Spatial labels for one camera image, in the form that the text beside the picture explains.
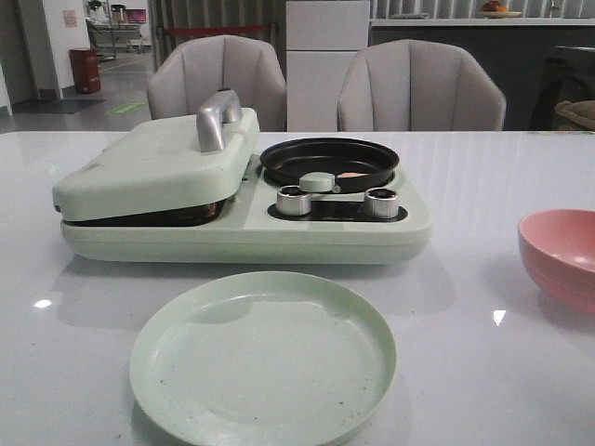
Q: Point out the green breakfast maker base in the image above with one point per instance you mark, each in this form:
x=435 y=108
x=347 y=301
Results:
x=246 y=232

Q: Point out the beige chair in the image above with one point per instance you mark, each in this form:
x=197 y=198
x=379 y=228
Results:
x=414 y=85
x=201 y=67

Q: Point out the light green plate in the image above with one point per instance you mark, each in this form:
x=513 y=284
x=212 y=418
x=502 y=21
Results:
x=264 y=358

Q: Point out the black round frying pan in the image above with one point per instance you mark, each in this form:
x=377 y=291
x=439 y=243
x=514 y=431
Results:
x=285 y=163

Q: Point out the right beige chair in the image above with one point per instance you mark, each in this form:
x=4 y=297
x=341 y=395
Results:
x=414 y=85

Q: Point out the right silver control knob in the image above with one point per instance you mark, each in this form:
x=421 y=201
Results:
x=381 y=203

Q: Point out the green breakfast maker lid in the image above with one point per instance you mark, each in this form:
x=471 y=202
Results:
x=159 y=166

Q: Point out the pink bowl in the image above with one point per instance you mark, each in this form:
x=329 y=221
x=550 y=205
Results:
x=557 y=251

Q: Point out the shrimp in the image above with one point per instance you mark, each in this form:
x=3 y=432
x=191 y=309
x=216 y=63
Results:
x=351 y=174

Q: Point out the grey kitchen counter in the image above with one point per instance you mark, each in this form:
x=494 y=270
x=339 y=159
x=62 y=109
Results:
x=535 y=62

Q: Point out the red trash bin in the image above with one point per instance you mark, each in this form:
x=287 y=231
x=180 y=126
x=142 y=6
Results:
x=85 y=70

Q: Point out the fruit plate on counter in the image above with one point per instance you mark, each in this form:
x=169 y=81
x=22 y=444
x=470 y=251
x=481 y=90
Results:
x=496 y=10

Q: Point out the left beige chair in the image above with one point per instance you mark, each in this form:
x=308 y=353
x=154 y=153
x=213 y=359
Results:
x=201 y=67

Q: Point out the bread slice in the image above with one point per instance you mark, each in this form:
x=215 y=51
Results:
x=206 y=212

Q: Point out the left silver control knob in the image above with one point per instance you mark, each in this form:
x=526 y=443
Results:
x=291 y=200

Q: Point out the white cabinet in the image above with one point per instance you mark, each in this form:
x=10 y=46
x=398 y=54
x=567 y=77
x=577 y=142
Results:
x=322 y=38

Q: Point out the silver control knob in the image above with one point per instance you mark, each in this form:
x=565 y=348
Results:
x=291 y=200
x=381 y=203

